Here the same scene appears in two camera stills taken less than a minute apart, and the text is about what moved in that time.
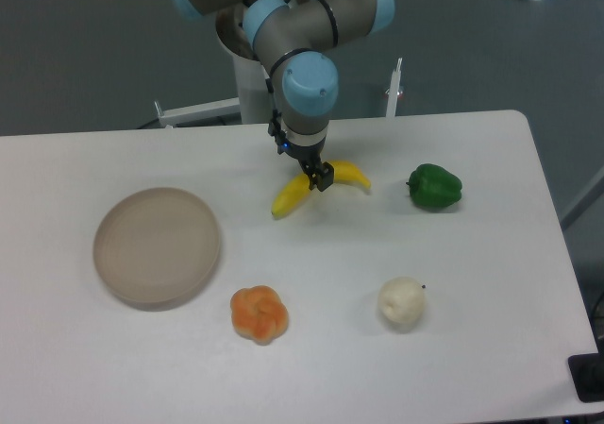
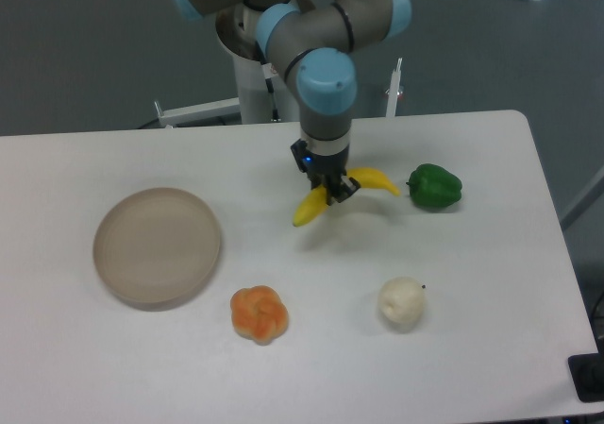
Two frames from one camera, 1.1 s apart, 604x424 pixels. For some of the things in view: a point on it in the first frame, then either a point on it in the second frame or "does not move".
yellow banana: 293,193 -> 317,199
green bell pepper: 432,187 does not move
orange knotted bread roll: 258,313 does not move
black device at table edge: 587,372 does not move
